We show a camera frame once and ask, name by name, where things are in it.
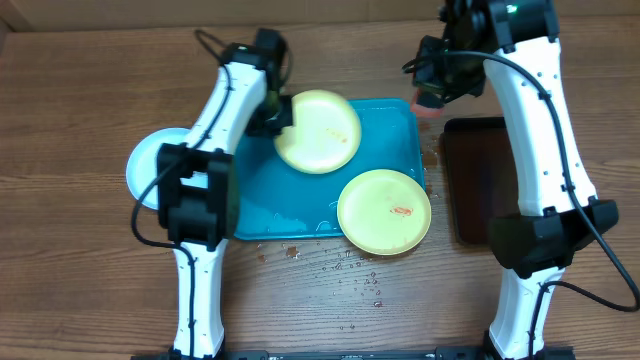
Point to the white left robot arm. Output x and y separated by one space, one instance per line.
199 221

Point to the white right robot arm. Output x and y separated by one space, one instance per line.
515 47

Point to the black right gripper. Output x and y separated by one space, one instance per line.
423 63

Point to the orange green scrub sponge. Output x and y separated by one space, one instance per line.
426 105

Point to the teal plastic tray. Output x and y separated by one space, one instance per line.
277 201

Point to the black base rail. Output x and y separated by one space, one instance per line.
440 353

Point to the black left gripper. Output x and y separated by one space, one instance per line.
258 128

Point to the light blue plate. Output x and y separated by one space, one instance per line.
141 167

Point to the yellow plate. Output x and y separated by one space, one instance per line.
325 134
384 212

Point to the black water tray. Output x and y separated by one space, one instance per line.
481 175

